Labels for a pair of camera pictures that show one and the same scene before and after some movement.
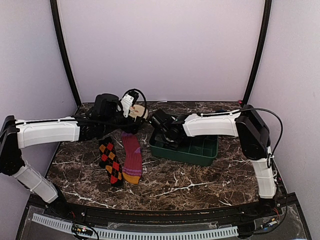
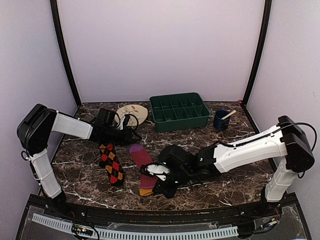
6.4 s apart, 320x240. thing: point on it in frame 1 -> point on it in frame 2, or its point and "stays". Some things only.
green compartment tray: x=201 y=150 -> x=179 y=111
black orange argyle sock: x=110 y=162 stays
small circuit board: x=77 y=228 stays
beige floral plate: x=137 y=110 stays
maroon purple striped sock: x=133 y=162 -> x=141 y=157
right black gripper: x=158 y=137 -> x=169 y=192
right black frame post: x=262 y=46 stays
